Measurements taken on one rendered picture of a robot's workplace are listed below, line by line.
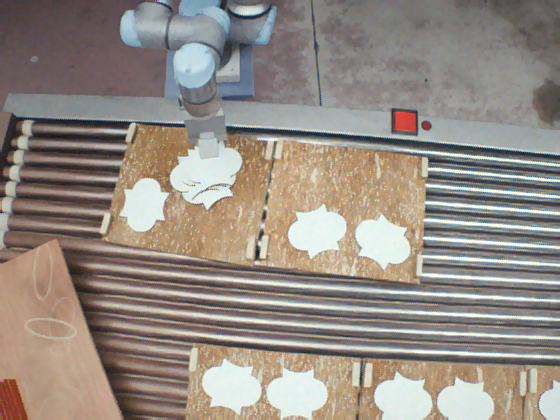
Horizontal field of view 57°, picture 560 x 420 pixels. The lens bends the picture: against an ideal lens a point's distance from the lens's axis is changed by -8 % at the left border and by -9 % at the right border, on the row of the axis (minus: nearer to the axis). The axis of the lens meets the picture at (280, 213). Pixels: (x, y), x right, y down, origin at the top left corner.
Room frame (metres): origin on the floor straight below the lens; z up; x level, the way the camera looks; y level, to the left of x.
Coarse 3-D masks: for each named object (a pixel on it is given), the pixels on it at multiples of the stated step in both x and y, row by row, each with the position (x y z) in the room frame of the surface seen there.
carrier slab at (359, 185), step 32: (288, 160) 0.61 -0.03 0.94; (320, 160) 0.60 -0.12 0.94; (352, 160) 0.59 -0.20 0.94; (384, 160) 0.59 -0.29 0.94; (416, 160) 0.58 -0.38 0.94; (288, 192) 0.52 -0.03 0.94; (320, 192) 0.51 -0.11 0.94; (352, 192) 0.50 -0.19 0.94; (384, 192) 0.50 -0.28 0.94; (416, 192) 0.49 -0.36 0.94; (288, 224) 0.43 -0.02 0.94; (352, 224) 0.42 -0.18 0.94; (416, 224) 0.40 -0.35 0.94; (288, 256) 0.35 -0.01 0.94; (320, 256) 0.34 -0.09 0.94; (352, 256) 0.33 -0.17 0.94
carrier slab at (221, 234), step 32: (160, 128) 0.74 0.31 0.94; (128, 160) 0.65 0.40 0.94; (160, 160) 0.64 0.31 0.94; (256, 160) 0.62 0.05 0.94; (256, 192) 0.52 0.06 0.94; (128, 224) 0.47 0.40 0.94; (160, 224) 0.46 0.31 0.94; (192, 224) 0.45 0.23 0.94; (224, 224) 0.44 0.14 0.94; (256, 224) 0.44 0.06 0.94; (192, 256) 0.37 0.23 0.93; (224, 256) 0.36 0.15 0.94
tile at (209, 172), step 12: (192, 156) 0.62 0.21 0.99; (228, 156) 0.61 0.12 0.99; (240, 156) 0.60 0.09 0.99; (192, 168) 0.58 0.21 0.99; (204, 168) 0.58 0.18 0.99; (216, 168) 0.58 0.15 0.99; (228, 168) 0.57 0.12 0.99; (240, 168) 0.57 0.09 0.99; (192, 180) 0.55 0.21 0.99; (204, 180) 0.55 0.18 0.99; (216, 180) 0.54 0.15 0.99; (228, 180) 0.54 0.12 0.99
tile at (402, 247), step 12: (360, 228) 0.40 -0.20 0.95; (372, 228) 0.40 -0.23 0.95; (384, 228) 0.40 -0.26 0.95; (396, 228) 0.39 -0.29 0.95; (360, 240) 0.37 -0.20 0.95; (372, 240) 0.37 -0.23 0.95; (384, 240) 0.36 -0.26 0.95; (396, 240) 0.36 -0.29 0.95; (360, 252) 0.34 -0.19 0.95; (372, 252) 0.34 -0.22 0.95; (384, 252) 0.33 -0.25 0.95; (396, 252) 0.33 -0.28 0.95; (408, 252) 0.33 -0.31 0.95; (384, 264) 0.30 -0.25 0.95; (396, 264) 0.30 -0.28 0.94
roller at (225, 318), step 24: (120, 312) 0.24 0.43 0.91; (144, 312) 0.23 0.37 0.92; (168, 312) 0.23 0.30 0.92; (192, 312) 0.23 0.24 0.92; (216, 312) 0.22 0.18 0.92; (240, 312) 0.22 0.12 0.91; (360, 336) 0.13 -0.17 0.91; (384, 336) 0.13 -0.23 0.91; (408, 336) 0.12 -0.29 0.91; (432, 336) 0.11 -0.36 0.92; (456, 336) 0.10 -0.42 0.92; (480, 336) 0.09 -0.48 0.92; (504, 336) 0.09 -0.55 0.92; (528, 336) 0.08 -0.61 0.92; (552, 336) 0.07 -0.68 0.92
